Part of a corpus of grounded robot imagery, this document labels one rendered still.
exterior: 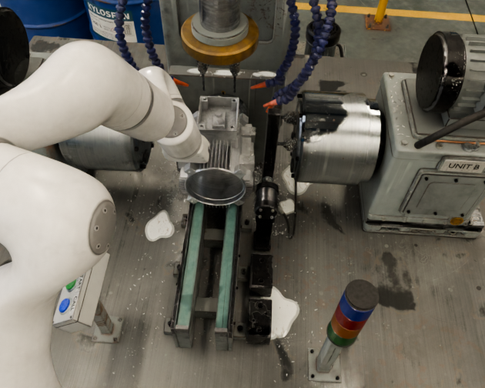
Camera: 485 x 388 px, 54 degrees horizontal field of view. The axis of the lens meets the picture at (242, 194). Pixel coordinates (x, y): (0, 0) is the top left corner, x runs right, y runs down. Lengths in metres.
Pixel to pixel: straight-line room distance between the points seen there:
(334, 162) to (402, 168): 0.17
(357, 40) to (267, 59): 2.14
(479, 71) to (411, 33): 2.56
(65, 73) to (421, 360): 1.08
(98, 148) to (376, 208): 0.76
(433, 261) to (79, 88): 1.15
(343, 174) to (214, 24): 0.49
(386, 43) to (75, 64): 3.11
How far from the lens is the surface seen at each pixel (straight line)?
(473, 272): 1.50
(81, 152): 1.29
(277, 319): 1.28
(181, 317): 1.16
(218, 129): 1.17
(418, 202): 1.35
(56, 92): 0.55
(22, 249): 0.51
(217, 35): 1.09
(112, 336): 1.29
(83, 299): 1.04
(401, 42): 3.60
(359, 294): 0.87
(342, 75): 1.92
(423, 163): 1.24
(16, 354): 0.62
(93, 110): 0.56
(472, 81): 1.17
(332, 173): 1.24
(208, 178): 1.33
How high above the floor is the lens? 1.99
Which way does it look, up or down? 54 degrees down
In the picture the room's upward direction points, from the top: 2 degrees clockwise
